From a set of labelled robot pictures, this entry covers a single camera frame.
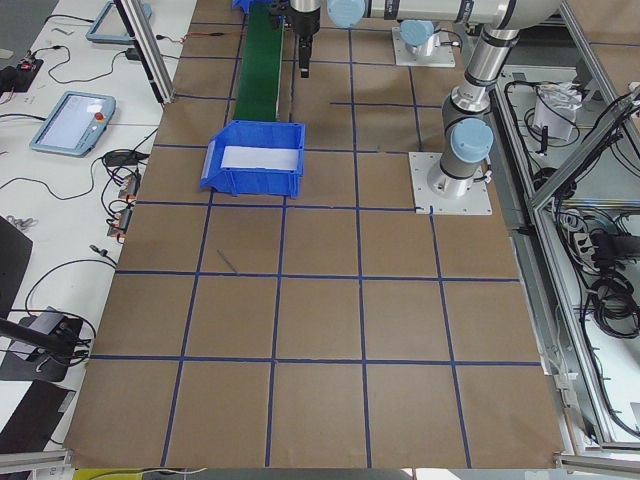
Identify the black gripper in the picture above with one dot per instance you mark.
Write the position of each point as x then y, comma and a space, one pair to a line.
306, 24

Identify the blue bin at left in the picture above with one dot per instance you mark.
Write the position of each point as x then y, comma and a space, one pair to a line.
244, 5

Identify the green conveyor belt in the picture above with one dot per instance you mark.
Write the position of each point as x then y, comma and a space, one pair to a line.
257, 96

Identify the blue bin with foam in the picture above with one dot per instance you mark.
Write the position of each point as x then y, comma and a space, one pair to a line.
256, 157

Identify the teach pendant far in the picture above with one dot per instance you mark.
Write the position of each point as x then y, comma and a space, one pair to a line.
108, 27

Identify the teach pendant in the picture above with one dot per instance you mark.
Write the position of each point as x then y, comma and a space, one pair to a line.
108, 27
75, 124

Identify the teach pendant near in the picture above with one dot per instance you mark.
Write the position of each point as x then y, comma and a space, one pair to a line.
75, 124

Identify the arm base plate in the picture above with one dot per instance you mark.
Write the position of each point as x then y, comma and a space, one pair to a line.
436, 52
437, 194

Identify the aluminium frame post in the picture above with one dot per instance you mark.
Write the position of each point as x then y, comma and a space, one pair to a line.
145, 43

